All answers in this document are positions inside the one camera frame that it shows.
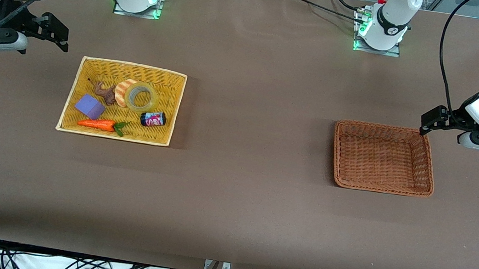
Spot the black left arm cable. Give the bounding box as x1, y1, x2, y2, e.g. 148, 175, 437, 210
430, 0, 475, 120

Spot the small dark drink can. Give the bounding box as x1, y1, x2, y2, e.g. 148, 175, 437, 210
139, 109, 167, 129

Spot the yellow wicker basket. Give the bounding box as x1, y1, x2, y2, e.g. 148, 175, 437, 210
55, 53, 189, 149

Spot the brown wicker basket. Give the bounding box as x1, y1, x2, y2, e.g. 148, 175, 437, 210
327, 118, 442, 200

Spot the striped toy croissant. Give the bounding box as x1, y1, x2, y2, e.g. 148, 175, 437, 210
113, 77, 139, 110

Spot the orange toy carrot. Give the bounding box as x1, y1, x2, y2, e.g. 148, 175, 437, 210
76, 115, 131, 138

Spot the purple foam block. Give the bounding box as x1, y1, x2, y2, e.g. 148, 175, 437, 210
73, 92, 107, 122

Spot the clear yellowish tape roll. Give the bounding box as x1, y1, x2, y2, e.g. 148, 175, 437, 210
123, 79, 162, 115

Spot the black cable on table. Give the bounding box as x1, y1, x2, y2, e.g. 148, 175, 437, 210
281, 0, 369, 25

